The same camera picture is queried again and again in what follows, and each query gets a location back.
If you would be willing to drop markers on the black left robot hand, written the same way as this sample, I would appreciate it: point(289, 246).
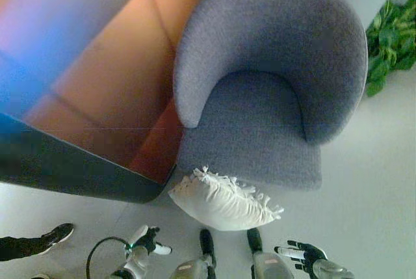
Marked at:
point(150, 238)

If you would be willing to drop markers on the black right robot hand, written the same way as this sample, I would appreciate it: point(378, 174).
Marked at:
point(305, 253)

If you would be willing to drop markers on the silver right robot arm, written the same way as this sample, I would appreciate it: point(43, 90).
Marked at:
point(331, 269)

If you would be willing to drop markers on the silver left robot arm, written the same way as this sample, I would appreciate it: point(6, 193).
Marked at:
point(131, 265)

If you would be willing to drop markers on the white fringed pillow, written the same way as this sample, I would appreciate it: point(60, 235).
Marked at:
point(224, 201)

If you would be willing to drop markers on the orange sofa with dark base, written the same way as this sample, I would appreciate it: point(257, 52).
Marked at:
point(97, 103)

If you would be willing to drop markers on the person's black sneaker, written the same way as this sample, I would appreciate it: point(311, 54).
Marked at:
point(58, 234)

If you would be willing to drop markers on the person's black trouser leg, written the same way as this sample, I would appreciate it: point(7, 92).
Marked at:
point(19, 247)

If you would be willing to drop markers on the grey round armchair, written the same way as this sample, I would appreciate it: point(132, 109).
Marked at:
point(269, 77)

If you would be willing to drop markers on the green leafy plant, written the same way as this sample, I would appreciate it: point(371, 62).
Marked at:
point(391, 45)

